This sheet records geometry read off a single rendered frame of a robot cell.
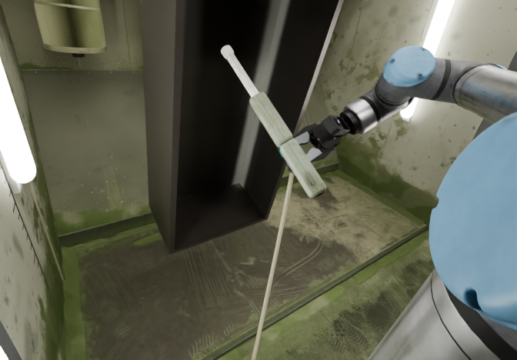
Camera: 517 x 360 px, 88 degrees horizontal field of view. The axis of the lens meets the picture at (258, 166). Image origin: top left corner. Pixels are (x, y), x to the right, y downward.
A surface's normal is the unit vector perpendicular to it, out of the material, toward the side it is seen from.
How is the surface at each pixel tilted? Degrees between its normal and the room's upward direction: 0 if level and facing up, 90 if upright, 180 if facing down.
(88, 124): 57
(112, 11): 90
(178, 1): 102
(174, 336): 0
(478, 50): 90
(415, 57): 51
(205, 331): 0
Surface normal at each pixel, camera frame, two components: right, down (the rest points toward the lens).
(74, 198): 0.51, -0.12
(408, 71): -0.22, -0.26
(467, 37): -0.83, 0.19
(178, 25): 0.53, 0.60
